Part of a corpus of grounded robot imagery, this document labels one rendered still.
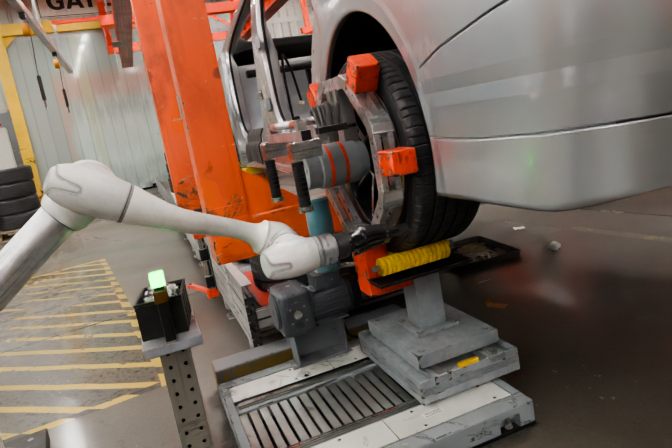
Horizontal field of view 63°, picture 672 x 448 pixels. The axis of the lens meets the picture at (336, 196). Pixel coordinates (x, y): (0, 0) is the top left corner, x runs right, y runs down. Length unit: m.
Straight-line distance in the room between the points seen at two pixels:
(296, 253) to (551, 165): 0.72
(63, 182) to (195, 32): 0.96
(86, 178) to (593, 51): 1.09
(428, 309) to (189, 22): 1.34
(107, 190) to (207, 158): 0.80
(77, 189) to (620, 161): 1.13
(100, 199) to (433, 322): 1.16
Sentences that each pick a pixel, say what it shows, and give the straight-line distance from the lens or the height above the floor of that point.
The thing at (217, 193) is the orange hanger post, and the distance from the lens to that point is 2.14.
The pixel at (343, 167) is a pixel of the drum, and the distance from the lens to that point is 1.73.
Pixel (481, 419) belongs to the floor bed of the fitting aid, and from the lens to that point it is 1.76.
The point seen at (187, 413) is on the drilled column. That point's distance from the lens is 2.01.
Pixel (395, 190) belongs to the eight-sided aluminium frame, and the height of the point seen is 0.77.
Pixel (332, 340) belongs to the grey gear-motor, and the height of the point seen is 0.11.
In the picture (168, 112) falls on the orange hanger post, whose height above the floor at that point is 1.23.
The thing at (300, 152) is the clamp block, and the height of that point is 0.92.
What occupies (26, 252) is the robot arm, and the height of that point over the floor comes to 0.81.
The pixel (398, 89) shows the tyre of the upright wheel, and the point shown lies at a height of 1.04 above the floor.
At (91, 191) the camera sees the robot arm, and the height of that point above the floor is 0.94.
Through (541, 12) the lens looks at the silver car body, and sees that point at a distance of 1.10.
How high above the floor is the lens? 1.01
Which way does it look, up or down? 8 degrees down
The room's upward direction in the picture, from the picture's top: 11 degrees counter-clockwise
